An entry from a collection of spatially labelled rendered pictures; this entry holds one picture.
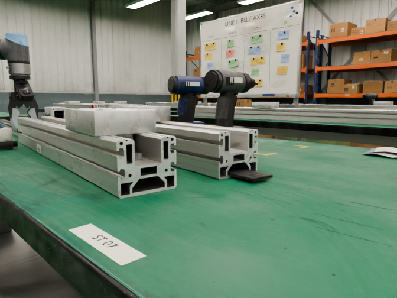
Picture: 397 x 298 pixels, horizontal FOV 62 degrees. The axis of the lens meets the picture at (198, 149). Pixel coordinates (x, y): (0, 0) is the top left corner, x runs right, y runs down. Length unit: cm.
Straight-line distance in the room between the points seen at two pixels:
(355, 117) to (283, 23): 201
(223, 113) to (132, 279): 65
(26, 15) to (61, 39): 128
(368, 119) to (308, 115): 36
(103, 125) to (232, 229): 28
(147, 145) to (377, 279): 38
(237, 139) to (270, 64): 332
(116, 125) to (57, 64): 1256
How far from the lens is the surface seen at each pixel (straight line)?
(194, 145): 64
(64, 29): 1337
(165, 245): 34
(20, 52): 142
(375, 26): 1065
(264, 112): 243
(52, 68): 1300
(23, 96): 134
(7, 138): 109
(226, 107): 89
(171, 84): 109
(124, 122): 56
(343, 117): 219
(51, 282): 150
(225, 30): 444
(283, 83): 384
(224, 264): 31
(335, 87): 1097
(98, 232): 38
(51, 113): 224
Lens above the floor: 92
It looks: 8 degrees down
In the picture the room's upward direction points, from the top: straight up
